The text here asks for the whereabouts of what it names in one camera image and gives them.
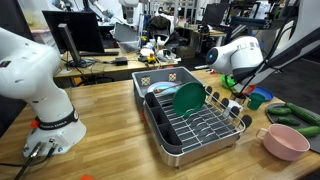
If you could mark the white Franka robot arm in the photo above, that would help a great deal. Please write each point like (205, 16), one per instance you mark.
(240, 55)
(26, 73)

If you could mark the bright green plastic bowl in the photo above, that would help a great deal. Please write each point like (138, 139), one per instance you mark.
(226, 82)

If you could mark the silver metal jug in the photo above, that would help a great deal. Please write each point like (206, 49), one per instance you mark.
(238, 99)

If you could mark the lavender plate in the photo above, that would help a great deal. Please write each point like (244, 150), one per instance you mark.
(163, 83)

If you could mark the red utensil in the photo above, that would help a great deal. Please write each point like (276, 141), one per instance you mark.
(168, 87)

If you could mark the gray plastic bin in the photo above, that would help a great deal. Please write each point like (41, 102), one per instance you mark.
(160, 75)

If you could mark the green plastic plate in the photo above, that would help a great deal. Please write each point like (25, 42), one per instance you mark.
(188, 98)

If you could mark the yellow toy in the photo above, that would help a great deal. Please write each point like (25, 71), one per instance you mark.
(151, 59)

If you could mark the white round dish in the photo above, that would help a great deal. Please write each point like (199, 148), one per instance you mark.
(146, 52)

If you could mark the black power adapter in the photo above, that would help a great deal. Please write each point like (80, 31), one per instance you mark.
(121, 61)

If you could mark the clear plastic box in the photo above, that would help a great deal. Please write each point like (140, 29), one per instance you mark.
(129, 46)

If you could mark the wooden office desk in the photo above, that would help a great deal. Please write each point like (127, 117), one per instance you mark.
(100, 68)

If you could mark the black bag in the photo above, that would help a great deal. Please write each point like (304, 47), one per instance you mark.
(159, 23)

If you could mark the gray laptop lid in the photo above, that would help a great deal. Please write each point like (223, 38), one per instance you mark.
(125, 32)

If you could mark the black keyboard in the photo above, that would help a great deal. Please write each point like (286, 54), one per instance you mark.
(100, 53)

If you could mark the silver and gray dish rack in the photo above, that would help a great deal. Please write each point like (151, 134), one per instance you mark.
(186, 156)

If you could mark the white plastic cup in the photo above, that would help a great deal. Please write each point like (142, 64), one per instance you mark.
(234, 104)

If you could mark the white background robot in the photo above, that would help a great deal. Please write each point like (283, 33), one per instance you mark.
(128, 10)

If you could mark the black background monitor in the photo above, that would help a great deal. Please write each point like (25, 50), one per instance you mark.
(215, 15)

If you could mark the dark green plastic cup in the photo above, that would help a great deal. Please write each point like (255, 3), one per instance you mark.
(256, 101)

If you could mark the black computer monitor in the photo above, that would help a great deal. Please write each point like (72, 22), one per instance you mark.
(83, 30)

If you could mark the black monitor stand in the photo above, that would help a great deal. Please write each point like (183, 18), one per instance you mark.
(68, 40)

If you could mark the blue plastic plate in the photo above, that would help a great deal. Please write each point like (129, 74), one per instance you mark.
(266, 93)

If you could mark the small orange object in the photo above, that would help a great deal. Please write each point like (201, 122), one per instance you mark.
(86, 177)

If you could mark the green cucumber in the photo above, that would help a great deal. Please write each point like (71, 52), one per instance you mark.
(279, 111)
(287, 121)
(303, 114)
(308, 131)

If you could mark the silver reflective panel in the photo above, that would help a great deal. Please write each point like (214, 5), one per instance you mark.
(271, 31)

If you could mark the round gray tray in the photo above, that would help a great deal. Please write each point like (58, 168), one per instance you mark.
(316, 144)

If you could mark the black extrusion camera stand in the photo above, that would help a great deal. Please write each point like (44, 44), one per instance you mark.
(248, 22)

